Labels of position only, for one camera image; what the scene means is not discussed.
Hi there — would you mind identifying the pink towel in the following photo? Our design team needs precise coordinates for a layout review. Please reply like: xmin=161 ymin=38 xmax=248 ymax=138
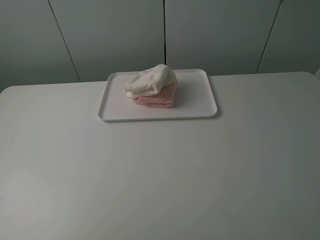
xmin=133 ymin=82 xmax=178 ymax=108

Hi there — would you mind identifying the white plastic tray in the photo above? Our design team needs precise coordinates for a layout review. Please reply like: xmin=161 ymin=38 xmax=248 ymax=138
xmin=97 ymin=69 xmax=218 ymax=122

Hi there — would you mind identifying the white towel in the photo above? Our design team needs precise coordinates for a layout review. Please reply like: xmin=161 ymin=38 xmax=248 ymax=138
xmin=124 ymin=64 xmax=177 ymax=99

